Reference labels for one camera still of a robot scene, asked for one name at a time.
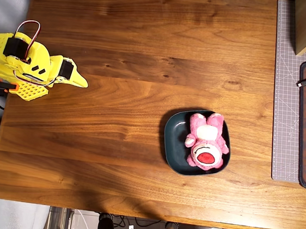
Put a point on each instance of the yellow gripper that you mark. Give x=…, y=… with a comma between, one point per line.
x=66, y=70

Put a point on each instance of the pink strawberry bear plush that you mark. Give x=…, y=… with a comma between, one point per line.
x=207, y=142

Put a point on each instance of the yellow perforated robot base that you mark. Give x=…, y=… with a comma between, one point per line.
x=30, y=92

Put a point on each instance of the black orange table clamp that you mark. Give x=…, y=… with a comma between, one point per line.
x=1, y=85

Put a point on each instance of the dark teal square plate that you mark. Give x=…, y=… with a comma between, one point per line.
x=176, y=139

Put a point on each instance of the grey cutting mat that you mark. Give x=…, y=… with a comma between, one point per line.
x=285, y=106

